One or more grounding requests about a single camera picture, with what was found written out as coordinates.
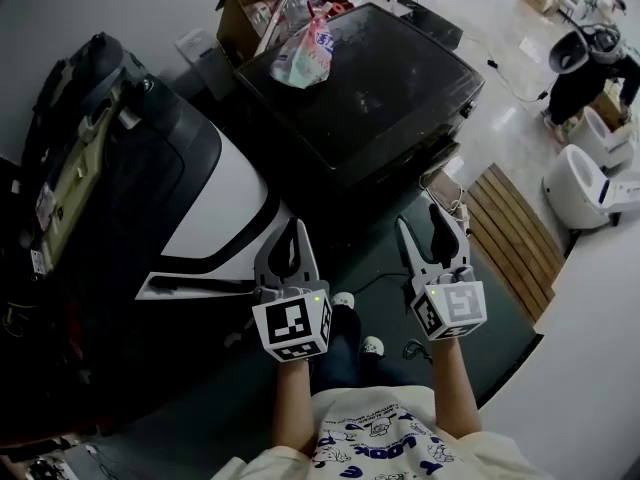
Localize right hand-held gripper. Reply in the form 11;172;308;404
393;202;489;342

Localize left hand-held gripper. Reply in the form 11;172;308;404
251;217;334;364

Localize person's right forearm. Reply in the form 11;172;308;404
429;336;485;443

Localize person's left forearm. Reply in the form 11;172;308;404
271;356;321;458

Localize large black and white machine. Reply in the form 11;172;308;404
0;30;297;452

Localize black washing machine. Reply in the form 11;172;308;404
232;1;487;192

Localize pink detergent refill pouch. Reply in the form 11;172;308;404
268;1;338;91

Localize open cardboard box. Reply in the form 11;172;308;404
215;0;355;65

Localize white power strip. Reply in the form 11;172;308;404
448;201;475;235

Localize dark green floor mat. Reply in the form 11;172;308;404
64;182;545;480

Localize wooden slat panel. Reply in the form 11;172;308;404
465;162;567;325

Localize person's legs in dark jeans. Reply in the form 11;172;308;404
310;305;419;400

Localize cream printed shirt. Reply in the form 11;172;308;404
209;385;559;480

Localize beige panel with fittings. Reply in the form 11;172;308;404
28;81;132;277

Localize white box device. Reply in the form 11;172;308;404
173;27;222;72

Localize grey shell chair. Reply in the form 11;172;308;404
548;29;591;75

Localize black cable bundle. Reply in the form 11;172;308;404
401;337;435;367

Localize thin floor cable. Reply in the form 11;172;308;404
486;57;552;104

